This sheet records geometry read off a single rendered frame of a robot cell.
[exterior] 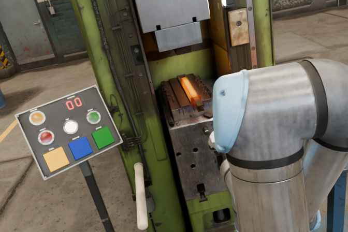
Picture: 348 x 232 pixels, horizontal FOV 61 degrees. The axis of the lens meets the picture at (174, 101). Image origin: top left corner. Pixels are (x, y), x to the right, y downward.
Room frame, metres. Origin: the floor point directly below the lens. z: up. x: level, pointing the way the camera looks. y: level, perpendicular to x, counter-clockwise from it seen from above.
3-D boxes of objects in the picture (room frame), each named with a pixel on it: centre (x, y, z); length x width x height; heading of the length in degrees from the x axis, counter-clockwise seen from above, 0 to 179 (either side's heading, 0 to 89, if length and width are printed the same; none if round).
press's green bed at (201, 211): (1.51, -0.12, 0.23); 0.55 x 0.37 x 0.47; 4
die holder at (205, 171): (1.51, -0.12, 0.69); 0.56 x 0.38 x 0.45; 4
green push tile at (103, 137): (1.10, 0.32, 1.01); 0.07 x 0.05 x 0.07; 119
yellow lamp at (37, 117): (1.08, 0.54, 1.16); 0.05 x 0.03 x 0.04; 94
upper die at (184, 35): (1.50, -0.07, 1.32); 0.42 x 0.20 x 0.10; 4
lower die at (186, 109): (1.50, -0.07, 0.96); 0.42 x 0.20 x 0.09; 4
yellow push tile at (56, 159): (1.01, 0.50, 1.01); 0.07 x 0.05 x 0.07; 119
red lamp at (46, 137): (1.05, 0.52, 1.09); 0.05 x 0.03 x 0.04; 94
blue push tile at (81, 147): (1.06, 0.41, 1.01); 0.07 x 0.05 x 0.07; 119
